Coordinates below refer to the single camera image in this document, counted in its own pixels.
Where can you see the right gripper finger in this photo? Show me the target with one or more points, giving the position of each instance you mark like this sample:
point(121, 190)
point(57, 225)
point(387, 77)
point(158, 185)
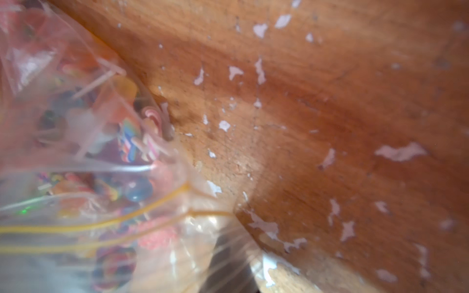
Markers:
point(230, 270)

